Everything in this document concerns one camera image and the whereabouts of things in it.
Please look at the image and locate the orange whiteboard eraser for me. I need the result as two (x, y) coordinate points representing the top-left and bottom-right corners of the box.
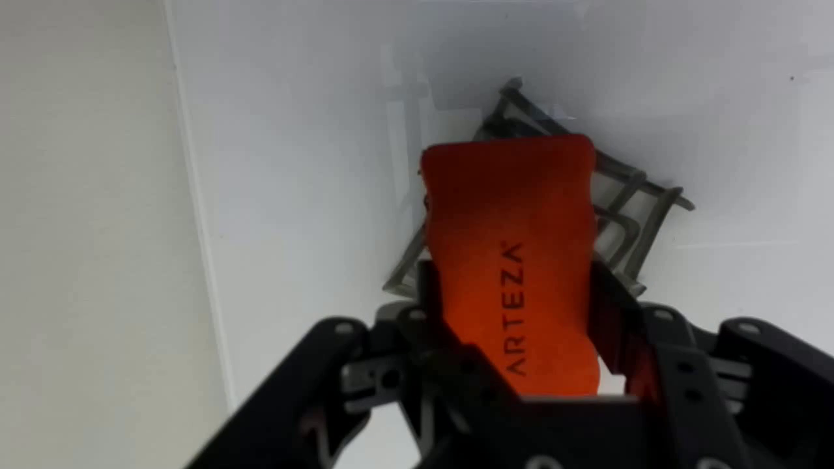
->
(418, 136), (599, 398)

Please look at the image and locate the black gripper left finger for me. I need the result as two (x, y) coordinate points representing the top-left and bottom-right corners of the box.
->
(185, 260), (520, 469)

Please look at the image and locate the large white wall whiteboard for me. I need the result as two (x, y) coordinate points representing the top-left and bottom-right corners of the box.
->
(159, 0), (834, 469)

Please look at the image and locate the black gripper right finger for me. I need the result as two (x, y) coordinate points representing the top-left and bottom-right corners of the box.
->
(588, 264), (834, 469)

